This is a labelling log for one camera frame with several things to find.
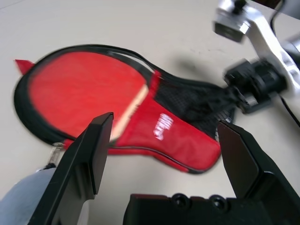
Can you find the red black paddle case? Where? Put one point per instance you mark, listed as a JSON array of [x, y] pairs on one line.
[[178, 140]]

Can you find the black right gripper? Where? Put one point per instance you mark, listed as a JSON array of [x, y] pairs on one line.
[[269, 77]]

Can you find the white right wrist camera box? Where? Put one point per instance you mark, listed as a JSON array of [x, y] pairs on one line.
[[257, 28]]

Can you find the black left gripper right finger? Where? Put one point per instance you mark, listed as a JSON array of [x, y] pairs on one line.
[[243, 164]]

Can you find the red ping-pong paddle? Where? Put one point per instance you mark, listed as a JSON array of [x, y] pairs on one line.
[[82, 93]]

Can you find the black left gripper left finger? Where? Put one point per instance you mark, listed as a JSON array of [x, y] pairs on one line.
[[75, 168]]

